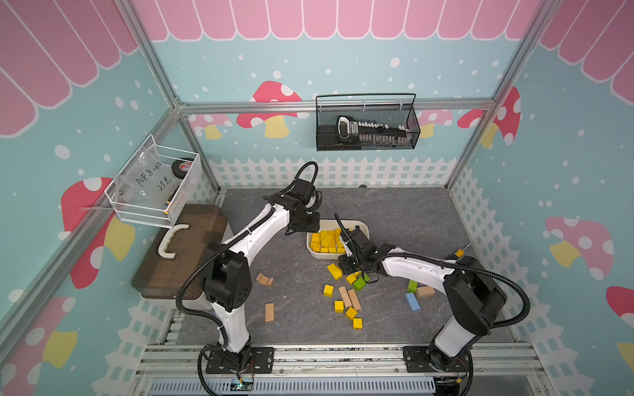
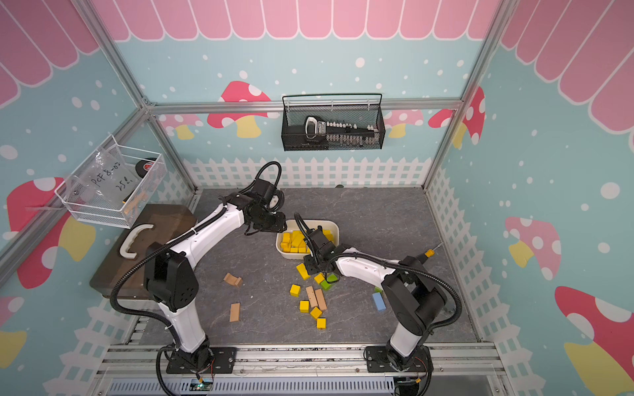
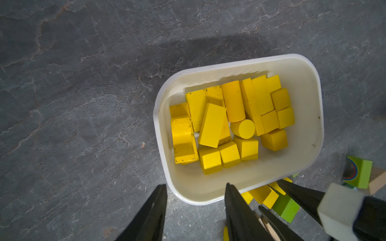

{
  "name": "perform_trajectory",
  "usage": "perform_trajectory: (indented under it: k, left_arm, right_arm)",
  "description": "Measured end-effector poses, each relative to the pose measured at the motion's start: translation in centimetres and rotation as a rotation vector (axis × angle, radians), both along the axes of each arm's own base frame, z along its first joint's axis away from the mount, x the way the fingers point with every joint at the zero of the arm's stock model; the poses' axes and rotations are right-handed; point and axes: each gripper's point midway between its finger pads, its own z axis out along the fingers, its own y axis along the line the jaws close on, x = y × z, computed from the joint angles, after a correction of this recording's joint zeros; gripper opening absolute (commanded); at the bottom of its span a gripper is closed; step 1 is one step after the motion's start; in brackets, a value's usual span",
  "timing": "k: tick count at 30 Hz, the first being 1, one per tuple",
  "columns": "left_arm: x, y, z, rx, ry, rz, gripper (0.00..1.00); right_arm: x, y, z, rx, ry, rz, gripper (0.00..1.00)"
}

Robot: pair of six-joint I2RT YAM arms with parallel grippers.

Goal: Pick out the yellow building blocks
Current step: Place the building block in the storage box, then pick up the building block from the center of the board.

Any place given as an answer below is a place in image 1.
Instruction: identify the socket wrench set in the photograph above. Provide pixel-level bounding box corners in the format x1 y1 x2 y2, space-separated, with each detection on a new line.
335 115 410 148

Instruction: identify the right natural wooden plank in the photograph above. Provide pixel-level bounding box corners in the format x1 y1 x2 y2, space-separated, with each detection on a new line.
347 289 362 311

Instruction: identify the clear wall-mounted bin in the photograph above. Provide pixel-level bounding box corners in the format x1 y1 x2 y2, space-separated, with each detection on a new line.
105 135 201 229

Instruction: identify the long yellow block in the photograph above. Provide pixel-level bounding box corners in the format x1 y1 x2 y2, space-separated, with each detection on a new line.
310 233 322 252

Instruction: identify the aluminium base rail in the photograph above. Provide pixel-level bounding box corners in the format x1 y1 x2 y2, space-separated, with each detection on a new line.
129 343 520 395

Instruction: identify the white plastic tub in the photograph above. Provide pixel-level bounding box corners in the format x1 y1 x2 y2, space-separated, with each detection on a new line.
305 219 344 260

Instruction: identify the green rectangular block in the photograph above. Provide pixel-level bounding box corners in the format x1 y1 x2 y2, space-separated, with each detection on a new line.
407 280 419 293

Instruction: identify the left natural wooden plank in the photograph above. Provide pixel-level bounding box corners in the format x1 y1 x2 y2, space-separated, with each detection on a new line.
338 286 353 309

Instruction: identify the black tape roll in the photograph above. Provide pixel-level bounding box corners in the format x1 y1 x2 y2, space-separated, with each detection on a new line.
171 158 194 180

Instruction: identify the wooden arch block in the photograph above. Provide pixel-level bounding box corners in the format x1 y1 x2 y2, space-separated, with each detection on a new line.
256 273 274 287

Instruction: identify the flat wooden block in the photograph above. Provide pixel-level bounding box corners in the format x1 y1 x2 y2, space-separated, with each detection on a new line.
265 303 275 323

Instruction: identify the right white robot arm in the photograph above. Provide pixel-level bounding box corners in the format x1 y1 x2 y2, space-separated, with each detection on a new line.
334 213 531 395

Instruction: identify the large yellow front block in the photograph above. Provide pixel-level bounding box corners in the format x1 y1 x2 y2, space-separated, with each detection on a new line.
320 230 338 251

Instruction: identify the light blue block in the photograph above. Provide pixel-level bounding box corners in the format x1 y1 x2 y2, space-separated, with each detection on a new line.
405 292 421 312

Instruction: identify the black wire mesh basket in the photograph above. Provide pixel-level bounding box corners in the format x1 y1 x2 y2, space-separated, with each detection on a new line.
315 93 420 151

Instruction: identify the tan wooden cube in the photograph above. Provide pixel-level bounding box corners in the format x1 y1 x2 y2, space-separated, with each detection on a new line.
415 286 435 299

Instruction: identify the brown toolbox with white handle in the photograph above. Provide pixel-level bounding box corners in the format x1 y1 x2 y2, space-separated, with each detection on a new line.
131 204 228 304

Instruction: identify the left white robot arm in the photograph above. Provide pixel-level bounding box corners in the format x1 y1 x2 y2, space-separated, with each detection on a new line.
175 161 323 395

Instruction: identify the natural wooden plank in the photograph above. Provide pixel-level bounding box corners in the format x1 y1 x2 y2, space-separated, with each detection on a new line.
338 286 353 309
347 289 362 311

